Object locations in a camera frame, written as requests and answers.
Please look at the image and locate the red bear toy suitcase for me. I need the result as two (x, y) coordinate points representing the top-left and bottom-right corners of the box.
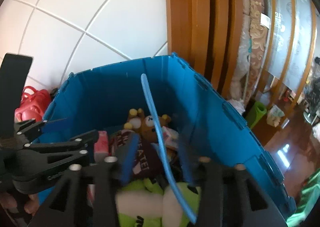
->
(15, 86), (52, 122)

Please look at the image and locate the person left hand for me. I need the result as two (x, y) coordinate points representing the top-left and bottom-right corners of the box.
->
(1, 192), (40, 216)

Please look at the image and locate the brown california pennant cloth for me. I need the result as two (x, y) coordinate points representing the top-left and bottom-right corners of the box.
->
(109, 129), (162, 179)

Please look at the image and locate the green yoga mat roll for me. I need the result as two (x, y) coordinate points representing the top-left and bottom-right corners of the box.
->
(245, 101), (267, 129)

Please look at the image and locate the green frog plush toy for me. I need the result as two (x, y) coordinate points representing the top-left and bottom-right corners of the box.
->
(116, 178), (193, 226)

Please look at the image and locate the brown bear plush toy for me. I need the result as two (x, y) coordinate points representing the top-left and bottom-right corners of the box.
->
(124, 108), (158, 143)

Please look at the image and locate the rolled patterned carpet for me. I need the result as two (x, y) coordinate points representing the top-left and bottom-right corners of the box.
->
(229, 0), (271, 105)

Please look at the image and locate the blue plastic storage crate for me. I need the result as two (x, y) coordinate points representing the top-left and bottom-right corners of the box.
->
(36, 54), (296, 218)

